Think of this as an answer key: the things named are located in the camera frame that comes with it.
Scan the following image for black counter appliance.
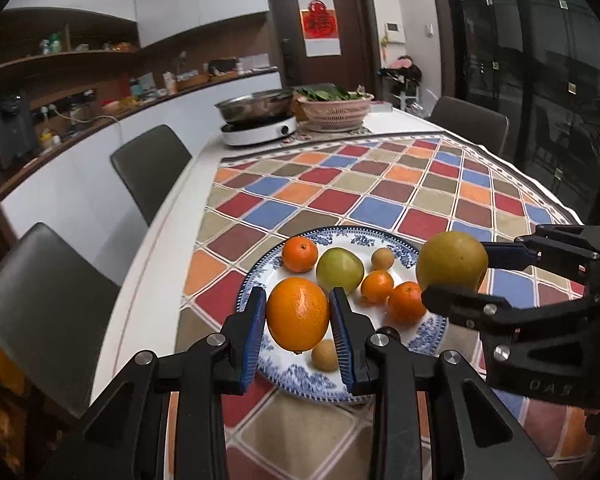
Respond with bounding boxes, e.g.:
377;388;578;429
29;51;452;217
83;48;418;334
0;91;36;171

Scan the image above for dark glass cabinet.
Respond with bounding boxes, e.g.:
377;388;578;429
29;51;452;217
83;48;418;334
445;0;600;221

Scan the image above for small brown round fruit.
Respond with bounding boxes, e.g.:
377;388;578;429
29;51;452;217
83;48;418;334
370;247;395;271
311;339;340;372

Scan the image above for yellow-orange orange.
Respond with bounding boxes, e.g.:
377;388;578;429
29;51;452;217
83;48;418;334
266;277;330;352

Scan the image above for dark wooden door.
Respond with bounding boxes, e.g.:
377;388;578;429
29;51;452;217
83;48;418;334
263;0;381;98

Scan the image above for pink plastic basket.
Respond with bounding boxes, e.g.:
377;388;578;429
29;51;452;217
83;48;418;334
295;92;374;132

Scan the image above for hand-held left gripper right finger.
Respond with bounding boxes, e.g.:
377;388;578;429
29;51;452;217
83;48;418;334
328;287;561;480

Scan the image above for grey dining chair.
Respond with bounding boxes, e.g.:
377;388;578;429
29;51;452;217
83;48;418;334
0;222;122;418
110;124;193;226
428;95;510;158

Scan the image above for colourful checked tablecloth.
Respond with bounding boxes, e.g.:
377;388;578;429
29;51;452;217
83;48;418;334
165;132;600;480

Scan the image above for black stroller with pink cloth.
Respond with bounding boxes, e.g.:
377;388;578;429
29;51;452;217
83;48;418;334
378;55;423;111

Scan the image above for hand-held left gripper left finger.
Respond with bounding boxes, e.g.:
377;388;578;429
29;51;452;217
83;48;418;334
35;286;268;480

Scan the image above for large green pear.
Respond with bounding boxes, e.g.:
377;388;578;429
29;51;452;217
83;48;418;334
315;247;365;296

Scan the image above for orange tangerine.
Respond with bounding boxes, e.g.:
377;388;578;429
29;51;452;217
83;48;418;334
386;281;427;325
360;270;395;305
281;236;319;273

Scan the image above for white induction cooker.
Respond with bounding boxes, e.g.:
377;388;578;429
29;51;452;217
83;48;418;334
220;115;299;147

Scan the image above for red wall poster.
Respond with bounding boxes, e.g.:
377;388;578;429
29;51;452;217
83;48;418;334
297;0;342;57

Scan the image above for green leafy vegetables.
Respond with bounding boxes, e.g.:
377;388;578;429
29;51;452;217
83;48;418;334
294;86;368;103

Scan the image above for brown round pear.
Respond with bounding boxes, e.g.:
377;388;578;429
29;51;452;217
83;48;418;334
415;231;489;293

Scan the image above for black box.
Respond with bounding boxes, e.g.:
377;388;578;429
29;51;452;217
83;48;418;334
207;58;241;77

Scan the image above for white kitchen counter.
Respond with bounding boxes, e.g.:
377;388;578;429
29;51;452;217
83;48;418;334
0;67;283;286

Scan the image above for steel cooking pot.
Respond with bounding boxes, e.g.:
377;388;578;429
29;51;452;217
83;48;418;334
214;89;297;126

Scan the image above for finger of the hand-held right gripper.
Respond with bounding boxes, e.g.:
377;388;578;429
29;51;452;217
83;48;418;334
480;223;600;282
421;283;600;335

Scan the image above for wooden wall shelf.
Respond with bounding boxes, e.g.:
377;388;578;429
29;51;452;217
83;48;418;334
0;7;141;86

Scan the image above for blue patterned white plate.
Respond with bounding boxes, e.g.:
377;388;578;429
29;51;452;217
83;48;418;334
236;226;449;404

